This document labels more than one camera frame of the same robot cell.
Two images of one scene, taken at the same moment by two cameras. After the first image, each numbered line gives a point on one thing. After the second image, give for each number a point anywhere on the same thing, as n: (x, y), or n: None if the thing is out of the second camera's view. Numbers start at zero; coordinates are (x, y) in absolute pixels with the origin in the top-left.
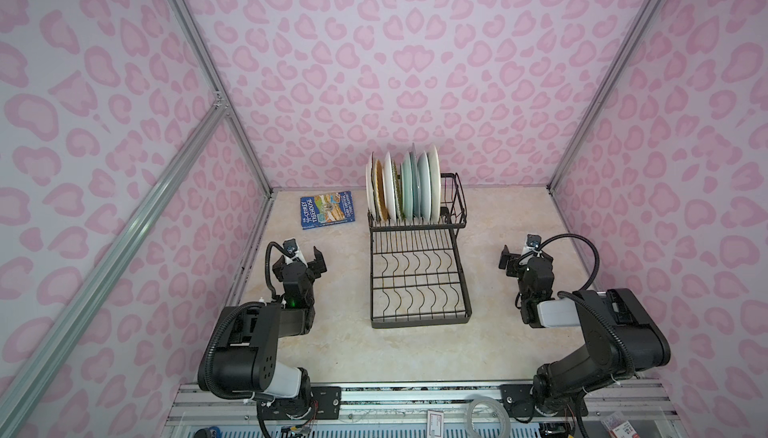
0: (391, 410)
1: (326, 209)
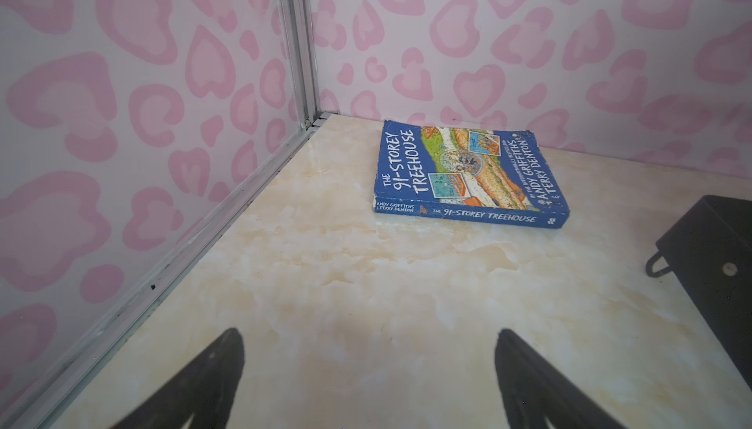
0: None
1: (498, 175)
